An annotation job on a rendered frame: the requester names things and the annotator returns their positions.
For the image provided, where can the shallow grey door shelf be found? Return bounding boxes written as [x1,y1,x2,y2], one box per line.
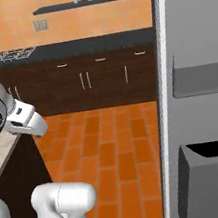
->
[165,48,218,102]

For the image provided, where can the grey wall socket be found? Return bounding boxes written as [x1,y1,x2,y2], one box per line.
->
[33,18,49,33]

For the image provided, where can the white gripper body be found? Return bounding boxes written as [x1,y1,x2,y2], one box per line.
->
[15,107,51,142]

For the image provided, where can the white wire dish rack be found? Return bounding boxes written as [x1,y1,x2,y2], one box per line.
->
[0,45,39,64]

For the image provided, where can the dark brown island cupboard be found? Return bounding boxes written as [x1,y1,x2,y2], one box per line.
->
[0,127,61,218]

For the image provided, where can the deep grey door bin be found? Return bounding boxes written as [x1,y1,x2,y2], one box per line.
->
[166,138,218,218]

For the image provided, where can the dark wall shelf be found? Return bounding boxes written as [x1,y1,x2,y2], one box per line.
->
[31,0,112,17]

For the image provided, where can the dark brown base cupboards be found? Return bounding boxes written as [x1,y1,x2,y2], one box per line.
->
[0,35,168,129]

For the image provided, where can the grey white fridge door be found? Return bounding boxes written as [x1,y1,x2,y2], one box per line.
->
[123,0,218,218]

